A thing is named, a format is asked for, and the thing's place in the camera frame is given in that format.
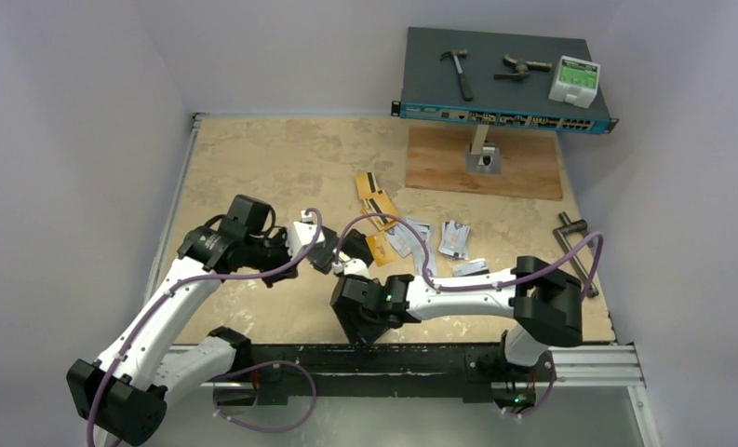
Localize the black leather card holder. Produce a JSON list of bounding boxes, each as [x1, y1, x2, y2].
[[335, 308, 388, 345]]

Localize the black card stack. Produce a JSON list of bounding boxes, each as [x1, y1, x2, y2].
[[306, 226, 376, 276]]

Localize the yellow card stack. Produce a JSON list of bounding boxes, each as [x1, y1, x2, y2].
[[355, 172, 400, 232]]

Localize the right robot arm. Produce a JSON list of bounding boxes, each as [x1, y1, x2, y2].
[[330, 256, 584, 347]]

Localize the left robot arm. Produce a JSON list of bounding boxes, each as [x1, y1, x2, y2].
[[66, 195, 325, 446]]

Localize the spread white blue cards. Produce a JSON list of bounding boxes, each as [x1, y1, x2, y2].
[[385, 218, 433, 258]]

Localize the single white blue card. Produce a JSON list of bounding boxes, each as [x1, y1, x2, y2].
[[412, 244, 437, 278]]

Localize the grey card on table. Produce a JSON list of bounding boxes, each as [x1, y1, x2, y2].
[[452, 258, 490, 278]]

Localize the wooden board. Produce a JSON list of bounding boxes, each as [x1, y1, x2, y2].
[[405, 127, 563, 200]]

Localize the small hammer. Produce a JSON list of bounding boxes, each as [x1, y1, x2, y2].
[[439, 48, 475, 102]]

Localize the metal clamp tool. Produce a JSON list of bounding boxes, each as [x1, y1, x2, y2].
[[493, 54, 553, 81]]

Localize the white green box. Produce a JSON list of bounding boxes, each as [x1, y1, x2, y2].
[[548, 56, 601, 109]]

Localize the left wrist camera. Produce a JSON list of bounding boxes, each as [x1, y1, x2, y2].
[[286, 208, 326, 259]]

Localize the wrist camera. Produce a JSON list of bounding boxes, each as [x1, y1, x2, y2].
[[332, 258, 371, 279], [286, 208, 326, 259]]

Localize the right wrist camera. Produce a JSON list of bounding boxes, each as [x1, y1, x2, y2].
[[332, 258, 371, 279]]

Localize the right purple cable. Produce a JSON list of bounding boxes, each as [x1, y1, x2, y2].
[[334, 212, 605, 304]]

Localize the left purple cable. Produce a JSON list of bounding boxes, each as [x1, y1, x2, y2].
[[85, 208, 325, 447]]

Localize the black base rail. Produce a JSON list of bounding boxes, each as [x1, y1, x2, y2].
[[213, 342, 555, 410]]

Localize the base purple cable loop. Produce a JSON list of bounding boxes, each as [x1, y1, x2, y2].
[[210, 358, 318, 434]]

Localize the metal stand bracket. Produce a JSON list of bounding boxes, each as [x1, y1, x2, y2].
[[465, 125, 501, 175]]

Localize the metal crank handle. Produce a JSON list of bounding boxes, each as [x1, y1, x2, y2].
[[552, 211, 589, 281]]

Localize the blue network switch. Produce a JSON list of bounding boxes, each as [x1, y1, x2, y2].
[[391, 27, 618, 135]]

